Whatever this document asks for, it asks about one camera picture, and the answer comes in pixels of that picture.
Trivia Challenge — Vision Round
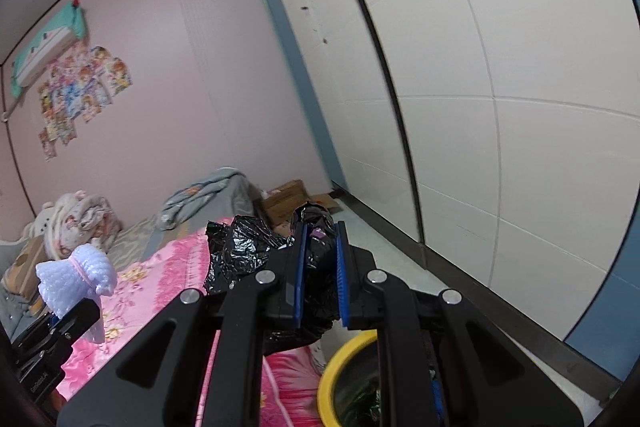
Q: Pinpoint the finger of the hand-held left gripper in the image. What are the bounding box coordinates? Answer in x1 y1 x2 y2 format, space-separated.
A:
42 298 101 344

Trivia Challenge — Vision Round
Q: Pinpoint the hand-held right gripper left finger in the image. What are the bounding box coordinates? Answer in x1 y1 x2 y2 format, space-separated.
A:
56 222 309 427

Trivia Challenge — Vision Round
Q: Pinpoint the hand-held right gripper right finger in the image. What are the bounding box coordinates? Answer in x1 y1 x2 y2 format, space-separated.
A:
335 221 584 427

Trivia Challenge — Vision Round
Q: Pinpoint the pale lavender foam net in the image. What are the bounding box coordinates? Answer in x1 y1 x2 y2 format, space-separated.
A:
35 243 118 343

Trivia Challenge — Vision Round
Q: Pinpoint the black plastic bag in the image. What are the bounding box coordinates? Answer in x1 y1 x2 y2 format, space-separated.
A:
204 203 341 355

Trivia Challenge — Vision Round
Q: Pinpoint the yellow rimmed black bin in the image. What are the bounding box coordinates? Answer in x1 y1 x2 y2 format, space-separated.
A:
317 332 447 427

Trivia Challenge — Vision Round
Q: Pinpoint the upright cardboard box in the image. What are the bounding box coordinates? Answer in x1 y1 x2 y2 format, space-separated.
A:
260 179 311 228

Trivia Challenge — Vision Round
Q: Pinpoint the pink floral bed sheet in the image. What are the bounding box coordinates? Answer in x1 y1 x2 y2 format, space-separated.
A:
52 217 326 427

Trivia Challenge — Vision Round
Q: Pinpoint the folded floral quilt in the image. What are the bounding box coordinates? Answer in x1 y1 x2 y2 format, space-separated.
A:
45 192 123 260

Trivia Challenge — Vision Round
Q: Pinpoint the grey patterned mattress sheet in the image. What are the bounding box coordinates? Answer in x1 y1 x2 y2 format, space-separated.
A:
107 214 166 263

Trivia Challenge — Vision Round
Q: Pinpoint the white plush toy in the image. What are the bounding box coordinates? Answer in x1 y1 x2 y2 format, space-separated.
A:
25 202 56 238

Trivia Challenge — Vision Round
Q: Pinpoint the grey floral blanket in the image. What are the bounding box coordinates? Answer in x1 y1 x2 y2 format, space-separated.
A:
156 166 256 228

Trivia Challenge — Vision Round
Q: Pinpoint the air conditioner with teal cover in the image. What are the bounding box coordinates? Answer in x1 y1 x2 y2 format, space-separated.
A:
9 0 88 98

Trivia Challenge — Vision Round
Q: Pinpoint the cluster of wall posters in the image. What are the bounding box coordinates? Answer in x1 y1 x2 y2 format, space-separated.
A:
39 46 133 160

